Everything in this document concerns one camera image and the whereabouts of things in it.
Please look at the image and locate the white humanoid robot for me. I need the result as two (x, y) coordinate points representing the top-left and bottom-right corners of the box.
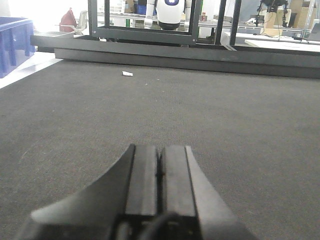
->
(144, 0), (192, 32)

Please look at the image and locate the black metal frame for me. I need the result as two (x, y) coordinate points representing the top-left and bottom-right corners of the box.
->
(30, 0), (320, 79)

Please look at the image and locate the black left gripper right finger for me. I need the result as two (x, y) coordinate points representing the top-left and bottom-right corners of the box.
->
(159, 145), (256, 240)

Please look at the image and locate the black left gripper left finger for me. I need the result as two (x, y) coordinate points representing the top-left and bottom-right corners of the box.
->
(14, 143), (159, 240)

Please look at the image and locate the red bag on chair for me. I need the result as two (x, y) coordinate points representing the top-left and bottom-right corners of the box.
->
(59, 8), (77, 32)

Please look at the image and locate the white paper scrap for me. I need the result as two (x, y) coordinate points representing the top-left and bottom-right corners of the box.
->
(122, 71), (133, 77)

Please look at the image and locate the blue plastic crate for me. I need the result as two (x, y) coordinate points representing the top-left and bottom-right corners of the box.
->
(0, 16), (36, 78)

